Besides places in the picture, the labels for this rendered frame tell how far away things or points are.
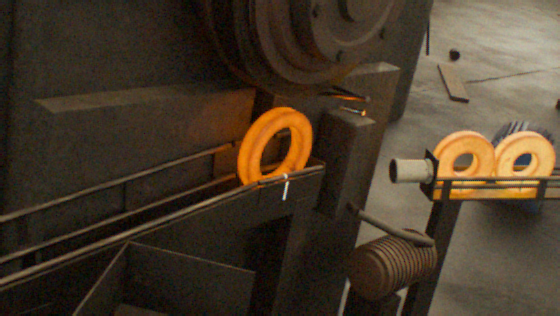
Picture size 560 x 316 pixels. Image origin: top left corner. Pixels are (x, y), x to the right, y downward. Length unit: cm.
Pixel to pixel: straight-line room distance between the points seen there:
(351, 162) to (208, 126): 38
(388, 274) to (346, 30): 60
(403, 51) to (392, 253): 260
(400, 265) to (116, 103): 78
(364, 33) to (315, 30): 16
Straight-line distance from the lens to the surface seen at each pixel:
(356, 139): 168
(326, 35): 135
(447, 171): 188
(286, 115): 151
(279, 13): 131
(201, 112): 145
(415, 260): 182
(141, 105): 135
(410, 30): 426
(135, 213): 140
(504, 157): 192
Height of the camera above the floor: 132
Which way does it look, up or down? 22 degrees down
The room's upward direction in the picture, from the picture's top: 12 degrees clockwise
